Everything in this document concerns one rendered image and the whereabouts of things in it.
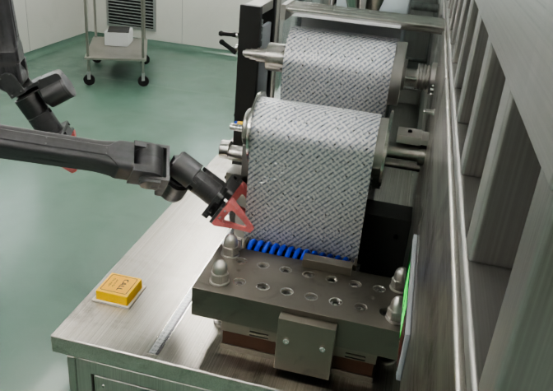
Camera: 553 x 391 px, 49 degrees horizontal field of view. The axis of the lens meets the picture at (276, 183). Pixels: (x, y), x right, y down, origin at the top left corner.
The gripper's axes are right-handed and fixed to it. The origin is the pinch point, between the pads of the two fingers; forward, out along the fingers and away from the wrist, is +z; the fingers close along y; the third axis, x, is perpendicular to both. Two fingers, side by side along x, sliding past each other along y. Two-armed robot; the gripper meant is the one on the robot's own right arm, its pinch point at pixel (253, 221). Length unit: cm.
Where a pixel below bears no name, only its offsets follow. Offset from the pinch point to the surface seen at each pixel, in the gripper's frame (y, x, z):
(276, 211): 0.4, 5.4, 2.3
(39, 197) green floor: -173, -177, -87
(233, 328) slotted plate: 19.0, -9.2, 8.1
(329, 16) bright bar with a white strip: -29.6, 35.5, -13.3
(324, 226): 0.5, 9.2, 11.5
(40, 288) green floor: -95, -152, -45
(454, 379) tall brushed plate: 78, 46, 7
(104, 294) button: 13.0, -27.0, -14.8
